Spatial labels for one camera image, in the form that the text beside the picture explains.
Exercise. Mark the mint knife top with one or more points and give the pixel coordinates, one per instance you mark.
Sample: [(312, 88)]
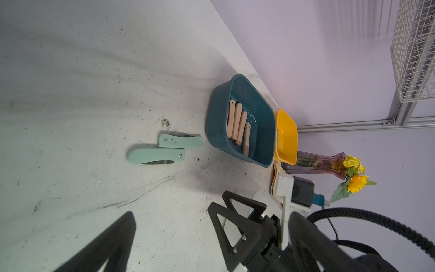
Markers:
[(173, 141)]

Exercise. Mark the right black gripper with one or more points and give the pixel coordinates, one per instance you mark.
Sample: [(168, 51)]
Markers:
[(246, 242)]

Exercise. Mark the pink knife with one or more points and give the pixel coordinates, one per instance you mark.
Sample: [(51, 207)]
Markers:
[(246, 139), (241, 129), (236, 120), (230, 118)]

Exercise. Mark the white wire wall basket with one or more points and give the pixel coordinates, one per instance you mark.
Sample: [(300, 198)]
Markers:
[(413, 51)]

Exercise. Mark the yellow storage box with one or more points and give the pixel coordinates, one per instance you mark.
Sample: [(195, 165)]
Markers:
[(286, 139)]

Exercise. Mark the aluminium frame struts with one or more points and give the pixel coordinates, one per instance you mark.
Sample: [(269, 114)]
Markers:
[(400, 118)]

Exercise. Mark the pink knife top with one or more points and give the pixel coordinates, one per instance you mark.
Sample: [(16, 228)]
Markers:
[(230, 118)]

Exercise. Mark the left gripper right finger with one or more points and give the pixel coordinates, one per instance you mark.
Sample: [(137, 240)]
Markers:
[(309, 247)]

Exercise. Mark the purple glass vase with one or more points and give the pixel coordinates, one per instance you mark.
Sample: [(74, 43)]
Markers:
[(309, 163)]

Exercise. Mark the white green work glove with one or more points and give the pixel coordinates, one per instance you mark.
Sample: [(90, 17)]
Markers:
[(278, 170)]

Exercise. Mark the yellow sunflower bouquet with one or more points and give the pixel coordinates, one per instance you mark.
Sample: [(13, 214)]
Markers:
[(355, 179)]

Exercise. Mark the mint knife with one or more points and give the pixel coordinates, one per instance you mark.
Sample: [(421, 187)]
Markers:
[(173, 141), (155, 155)]

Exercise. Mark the dark teal storage box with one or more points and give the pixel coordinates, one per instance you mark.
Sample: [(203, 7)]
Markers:
[(260, 116)]

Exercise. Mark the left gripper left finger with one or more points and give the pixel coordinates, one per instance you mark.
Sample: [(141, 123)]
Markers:
[(110, 250)]

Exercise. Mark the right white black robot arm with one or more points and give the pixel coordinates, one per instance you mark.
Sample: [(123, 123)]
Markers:
[(340, 239)]

